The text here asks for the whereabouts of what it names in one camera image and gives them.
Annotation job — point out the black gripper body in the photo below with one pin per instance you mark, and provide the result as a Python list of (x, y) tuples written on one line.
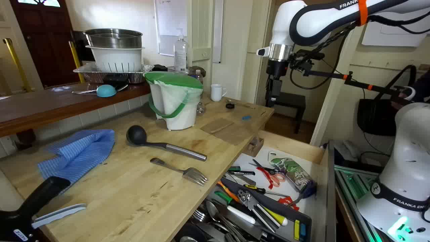
[(274, 87)]

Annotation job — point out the open wooden drawer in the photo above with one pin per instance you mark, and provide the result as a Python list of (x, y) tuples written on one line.
[(286, 142)]

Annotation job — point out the black stool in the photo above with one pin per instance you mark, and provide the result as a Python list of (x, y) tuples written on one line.
[(289, 100)]

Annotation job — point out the small blue object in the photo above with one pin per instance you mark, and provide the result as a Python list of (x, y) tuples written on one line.
[(246, 116)]

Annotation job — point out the white mug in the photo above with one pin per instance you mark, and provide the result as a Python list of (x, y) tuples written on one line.
[(216, 91)]

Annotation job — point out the brown rectangular mat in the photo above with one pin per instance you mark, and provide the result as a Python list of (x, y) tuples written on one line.
[(226, 130)]

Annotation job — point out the green printed packet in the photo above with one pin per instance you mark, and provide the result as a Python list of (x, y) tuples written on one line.
[(293, 172)]

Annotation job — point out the grey electronics box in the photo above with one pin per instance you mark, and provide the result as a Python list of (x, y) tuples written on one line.
[(344, 151)]

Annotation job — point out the white bucket green rim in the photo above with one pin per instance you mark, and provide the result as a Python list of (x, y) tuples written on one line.
[(178, 107)]

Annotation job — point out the clear plastic bottle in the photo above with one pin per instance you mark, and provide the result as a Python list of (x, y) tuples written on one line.
[(180, 55)]

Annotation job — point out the black bag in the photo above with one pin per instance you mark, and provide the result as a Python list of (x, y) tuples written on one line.
[(373, 118)]

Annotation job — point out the silver fork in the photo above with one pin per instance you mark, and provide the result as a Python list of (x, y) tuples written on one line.
[(195, 174)]

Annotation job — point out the white board panel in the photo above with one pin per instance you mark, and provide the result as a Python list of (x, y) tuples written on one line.
[(393, 37)]

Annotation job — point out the yellow white tool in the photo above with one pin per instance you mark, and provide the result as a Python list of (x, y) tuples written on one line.
[(277, 216)]

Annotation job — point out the steel cooking pot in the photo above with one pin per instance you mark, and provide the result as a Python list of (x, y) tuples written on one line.
[(114, 37)]

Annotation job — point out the teal bowl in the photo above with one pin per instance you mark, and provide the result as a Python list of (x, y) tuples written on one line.
[(106, 90)]

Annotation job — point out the yellow pole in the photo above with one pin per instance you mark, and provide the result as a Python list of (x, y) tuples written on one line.
[(75, 60)]

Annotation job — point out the blue cloth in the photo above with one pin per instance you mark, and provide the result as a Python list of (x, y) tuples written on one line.
[(75, 151)]

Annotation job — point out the dark brown wooden counter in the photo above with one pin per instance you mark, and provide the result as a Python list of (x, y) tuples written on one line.
[(44, 104)]

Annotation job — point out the dark brown door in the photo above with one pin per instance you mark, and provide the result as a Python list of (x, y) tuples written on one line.
[(44, 44)]

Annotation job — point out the metal robot mounting frame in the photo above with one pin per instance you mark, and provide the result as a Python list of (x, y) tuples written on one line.
[(353, 182)]

